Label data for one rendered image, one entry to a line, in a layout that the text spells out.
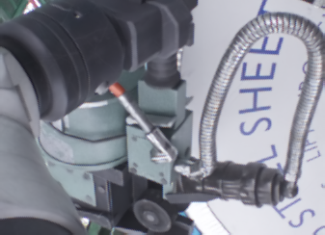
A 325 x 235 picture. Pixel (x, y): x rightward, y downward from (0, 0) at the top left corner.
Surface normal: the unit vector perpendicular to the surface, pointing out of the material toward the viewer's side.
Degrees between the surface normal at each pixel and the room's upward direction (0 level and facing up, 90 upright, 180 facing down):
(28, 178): 138
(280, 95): 90
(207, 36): 90
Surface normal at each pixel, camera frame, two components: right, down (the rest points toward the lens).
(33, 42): -0.14, -0.02
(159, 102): -0.46, 0.53
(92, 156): 0.11, 0.59
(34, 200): 0.38, -0.90
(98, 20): 0.51, -0.37
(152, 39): 0.79, 0.36
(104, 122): 0.36, 0.56
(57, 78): 0.10, 0.40
